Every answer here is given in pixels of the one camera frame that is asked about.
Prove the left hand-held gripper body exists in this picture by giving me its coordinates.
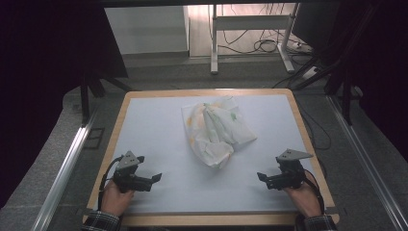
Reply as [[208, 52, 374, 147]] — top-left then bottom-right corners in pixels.
[[112, 150, 153, 193]]

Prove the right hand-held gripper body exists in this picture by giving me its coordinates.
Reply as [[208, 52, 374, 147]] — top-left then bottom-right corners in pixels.
[[265, 148, 315, 191]]

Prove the white leaf-print cloth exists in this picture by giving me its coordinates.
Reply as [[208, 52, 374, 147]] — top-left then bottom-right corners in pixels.
[[181, 95, 259, 169]]

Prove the person's right hand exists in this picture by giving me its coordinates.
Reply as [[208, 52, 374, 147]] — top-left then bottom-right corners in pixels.
[[283, 180, 322, 219]]

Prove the person's left hand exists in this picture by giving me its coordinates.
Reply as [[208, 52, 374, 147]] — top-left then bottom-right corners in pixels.
[[100, 179, 136, 218]]

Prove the dark floor plate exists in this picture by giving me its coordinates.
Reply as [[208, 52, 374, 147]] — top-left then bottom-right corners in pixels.
[[83, 127, 106, 149]]

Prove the wood-edged table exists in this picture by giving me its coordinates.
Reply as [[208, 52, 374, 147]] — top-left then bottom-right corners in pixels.
[[82, 89, 341, 227]]

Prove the black metal stand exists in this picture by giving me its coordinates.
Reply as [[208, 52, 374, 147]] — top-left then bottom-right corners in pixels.
[[322, 62, 364, 127], [79, 72, 133, 127]]

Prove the white power strip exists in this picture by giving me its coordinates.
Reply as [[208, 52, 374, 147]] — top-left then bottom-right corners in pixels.
[[302, 65, 320, 80], [288, 39, 313, 53]]

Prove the black curtain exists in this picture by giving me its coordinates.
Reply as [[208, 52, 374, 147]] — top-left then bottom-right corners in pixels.
[[0, 0, 130, 210], [336, 0, 408, 163]]

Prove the white cabinet panel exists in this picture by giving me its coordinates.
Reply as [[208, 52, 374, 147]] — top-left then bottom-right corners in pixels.
[[103, 5, 191, 56]]

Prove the dark monitor panel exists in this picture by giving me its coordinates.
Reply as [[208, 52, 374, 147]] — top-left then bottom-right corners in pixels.
[[291, 2, 342, 50]]

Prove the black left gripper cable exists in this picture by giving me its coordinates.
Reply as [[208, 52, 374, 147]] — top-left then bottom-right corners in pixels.
[[97, 155, 125, 212]]

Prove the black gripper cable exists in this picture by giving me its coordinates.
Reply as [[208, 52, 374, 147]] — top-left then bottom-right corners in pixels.
[[302, 168, 325, 215], [97, 155, 125, 212]]

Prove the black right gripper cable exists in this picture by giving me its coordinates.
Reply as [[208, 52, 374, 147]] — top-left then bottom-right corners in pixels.
[[302, 168, 325, 215]]

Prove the thin black floor cable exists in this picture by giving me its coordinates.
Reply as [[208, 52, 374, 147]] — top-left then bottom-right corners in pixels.
[[297, 105, 332, 151]]

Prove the aluminium floor rail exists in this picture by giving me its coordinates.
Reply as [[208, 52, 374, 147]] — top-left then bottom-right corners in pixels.
[[325, 94, 408, 231], [30, 108, 99, 231]]

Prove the tangle of black floor cables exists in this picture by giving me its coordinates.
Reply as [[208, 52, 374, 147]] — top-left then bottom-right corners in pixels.
[[220, 4, 292, 55]]

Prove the white metal desk frame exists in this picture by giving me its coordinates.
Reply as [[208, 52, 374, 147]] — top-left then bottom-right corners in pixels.
[[210, 3, 301, 76]]

